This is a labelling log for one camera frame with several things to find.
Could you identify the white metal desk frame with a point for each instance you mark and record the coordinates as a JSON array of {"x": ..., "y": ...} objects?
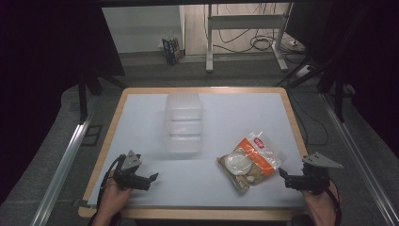
[{"x": 247, "y": 22}]

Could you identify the white power strip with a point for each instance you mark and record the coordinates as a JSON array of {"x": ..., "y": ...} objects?
[{"x": 296, "y": 44}]

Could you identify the person's right hand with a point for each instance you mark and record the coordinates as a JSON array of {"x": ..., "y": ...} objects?
[{"x": 320, "y": 207}]

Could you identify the aluminium rail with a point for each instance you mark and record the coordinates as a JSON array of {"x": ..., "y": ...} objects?
[
  {"x": 363, "y": 163},
  {"x": 62, "y": 169}
]

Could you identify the blue carton box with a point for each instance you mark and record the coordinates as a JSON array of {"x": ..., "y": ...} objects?
[{"x": 172, "y": 51}]

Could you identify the black metal stand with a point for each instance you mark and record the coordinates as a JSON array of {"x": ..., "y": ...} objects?
[
  {"x": 337, "y": 94},
  {"x": 83, "y": 100}
]

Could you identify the black rectangular floor frame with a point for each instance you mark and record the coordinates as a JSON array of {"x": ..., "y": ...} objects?
[{"x": 92, "y": 135}]

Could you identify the person's left hand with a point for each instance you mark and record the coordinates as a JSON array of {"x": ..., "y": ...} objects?
[{"x": 111, "y": 197}]

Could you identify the clear plastic storage container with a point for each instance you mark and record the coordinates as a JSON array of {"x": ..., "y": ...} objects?
[{"x": 183, "y": 122}]

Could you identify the orange and clear food packet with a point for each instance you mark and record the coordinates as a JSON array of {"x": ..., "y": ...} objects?
[{"x": 249, "y": 164}]

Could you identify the black curtain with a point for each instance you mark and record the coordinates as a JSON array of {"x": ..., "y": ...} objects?
[
  {"x": 370, "y": 62},
  {"x": 37, "y": 62}
]

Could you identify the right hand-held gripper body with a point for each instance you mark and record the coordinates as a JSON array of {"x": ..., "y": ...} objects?
[{"x": 313, "y": 180}]

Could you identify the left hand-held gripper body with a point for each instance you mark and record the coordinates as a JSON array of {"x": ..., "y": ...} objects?
[{"x": 129, "y": 176}]

